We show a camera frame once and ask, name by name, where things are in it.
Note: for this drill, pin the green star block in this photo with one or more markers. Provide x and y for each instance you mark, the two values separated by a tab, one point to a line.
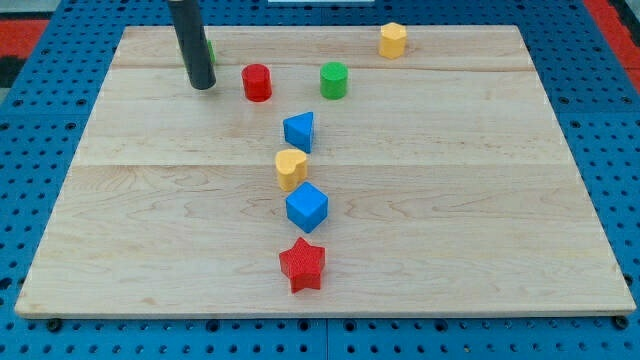
211	52

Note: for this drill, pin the red star block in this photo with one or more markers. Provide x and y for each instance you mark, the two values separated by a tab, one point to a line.
303	265

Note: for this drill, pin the light wooden board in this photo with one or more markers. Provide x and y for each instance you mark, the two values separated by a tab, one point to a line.
452	190

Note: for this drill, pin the blue cube block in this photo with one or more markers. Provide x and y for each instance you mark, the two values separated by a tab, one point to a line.
307	207

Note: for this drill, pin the yellow heart block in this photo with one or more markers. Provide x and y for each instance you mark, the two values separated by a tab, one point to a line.
291	167

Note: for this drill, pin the blue triangle block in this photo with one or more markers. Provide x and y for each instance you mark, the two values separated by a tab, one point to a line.
299	131

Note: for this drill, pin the green cylinder block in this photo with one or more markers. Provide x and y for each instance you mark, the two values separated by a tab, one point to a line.
333	80

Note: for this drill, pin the red cylinder block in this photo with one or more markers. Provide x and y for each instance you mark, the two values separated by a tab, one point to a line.
256	80

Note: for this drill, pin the yellow hexagon block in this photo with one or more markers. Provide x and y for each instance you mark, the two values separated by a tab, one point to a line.
392	42

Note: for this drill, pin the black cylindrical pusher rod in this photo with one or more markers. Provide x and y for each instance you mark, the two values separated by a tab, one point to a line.
191	36

